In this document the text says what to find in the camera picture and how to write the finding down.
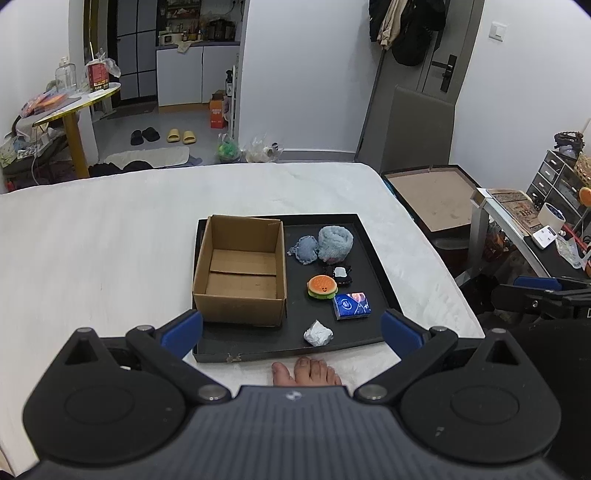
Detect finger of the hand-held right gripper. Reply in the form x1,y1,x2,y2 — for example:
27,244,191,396
513,275,591,296
490,283,591,320

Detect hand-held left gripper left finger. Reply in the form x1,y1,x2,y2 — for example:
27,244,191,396
60,309,232,404

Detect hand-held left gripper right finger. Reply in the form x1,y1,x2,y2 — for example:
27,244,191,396
353,308,533,403

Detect blue tissue pack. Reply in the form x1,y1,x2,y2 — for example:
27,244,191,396
333,292,374,321

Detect brown cardboard box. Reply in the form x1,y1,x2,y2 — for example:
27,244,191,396
192,215,288,328

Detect white tissue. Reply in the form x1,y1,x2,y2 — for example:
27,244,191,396
303,320,334,347

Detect black tray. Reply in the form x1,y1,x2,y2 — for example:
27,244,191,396
193,213,402,364

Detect burger plush toy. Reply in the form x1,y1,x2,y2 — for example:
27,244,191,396
307,275,336,301

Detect fluffy light blue plush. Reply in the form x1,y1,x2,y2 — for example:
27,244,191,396
318,224,354,264

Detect white small device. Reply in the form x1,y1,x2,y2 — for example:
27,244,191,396
531,226,557,250

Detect white cup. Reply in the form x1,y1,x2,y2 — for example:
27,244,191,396
537,202,567,232

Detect brown printed paper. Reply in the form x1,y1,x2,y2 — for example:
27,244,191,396
488,188,544,237

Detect person's foot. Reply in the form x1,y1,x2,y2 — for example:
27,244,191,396
271,356,343,387

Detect grey drawer organizer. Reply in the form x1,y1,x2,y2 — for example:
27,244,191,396
526,150,587,219

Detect woven basket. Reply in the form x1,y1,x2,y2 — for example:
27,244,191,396
574,154,591,188

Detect small denim pouch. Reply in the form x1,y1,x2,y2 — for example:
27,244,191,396
287,235,320,266

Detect black box with brown board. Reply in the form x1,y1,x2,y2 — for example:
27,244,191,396
381,165,481,238

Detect black cloth on floor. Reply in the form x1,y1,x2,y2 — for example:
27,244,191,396
88,160,153,177

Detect white floor mat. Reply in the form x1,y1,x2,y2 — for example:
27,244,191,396
105,146,191,168

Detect green plastic bag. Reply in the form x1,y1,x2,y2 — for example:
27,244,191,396
217,133,241,162

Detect clear plastic bag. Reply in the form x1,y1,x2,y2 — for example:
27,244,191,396
244,136,283,164

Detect grey leaning board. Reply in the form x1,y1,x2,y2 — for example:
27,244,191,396
376,85,455,174

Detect orange carton box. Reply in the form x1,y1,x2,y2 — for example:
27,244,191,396
209,94,228,129

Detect yellow round table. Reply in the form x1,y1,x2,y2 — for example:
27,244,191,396
33,82,123,179

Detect black door lock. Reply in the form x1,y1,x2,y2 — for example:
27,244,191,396
440,54,458,92

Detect cluttered pile of bags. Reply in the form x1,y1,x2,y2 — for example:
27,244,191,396
0,121,75,186

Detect white narrow rack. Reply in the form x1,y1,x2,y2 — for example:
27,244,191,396
228,52,241,140

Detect white cabinet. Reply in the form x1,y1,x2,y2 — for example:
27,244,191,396
156,43,241,108

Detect grey door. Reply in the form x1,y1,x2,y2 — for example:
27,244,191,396
356,0,485,172

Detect orange snack packets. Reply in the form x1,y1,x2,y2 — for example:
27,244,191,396
20,91,71,117

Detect red canister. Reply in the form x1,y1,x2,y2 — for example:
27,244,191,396
87,60,110,91

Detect clear glass bottle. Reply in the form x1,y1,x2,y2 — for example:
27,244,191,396
55,62,77,94

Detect hanging dark clothes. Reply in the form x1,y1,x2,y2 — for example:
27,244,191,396
368,0,447,66

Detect dark glass door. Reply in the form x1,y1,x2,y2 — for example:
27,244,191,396
107,0,158,100

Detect white frame desk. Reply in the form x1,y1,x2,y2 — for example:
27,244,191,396
470,186,591,278

